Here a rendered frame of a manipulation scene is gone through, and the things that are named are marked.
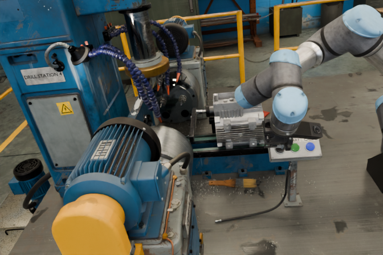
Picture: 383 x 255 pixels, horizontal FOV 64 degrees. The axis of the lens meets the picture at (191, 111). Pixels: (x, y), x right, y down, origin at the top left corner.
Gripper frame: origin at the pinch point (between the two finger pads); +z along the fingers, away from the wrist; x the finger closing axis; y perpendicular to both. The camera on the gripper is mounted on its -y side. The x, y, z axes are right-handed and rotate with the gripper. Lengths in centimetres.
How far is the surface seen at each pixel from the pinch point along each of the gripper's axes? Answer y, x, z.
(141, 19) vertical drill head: 45, -46, -15
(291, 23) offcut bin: -99, -321, 372
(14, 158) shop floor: 248, -54, 183
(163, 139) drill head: 39.7, -3.3, -3.9
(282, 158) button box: 0.0, 3.8, 5.8
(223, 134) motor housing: 20.4, -10.8, 19.7
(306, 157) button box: -7.9, 3.9, 6.2
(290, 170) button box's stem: -3.4, 6.5, 14.3
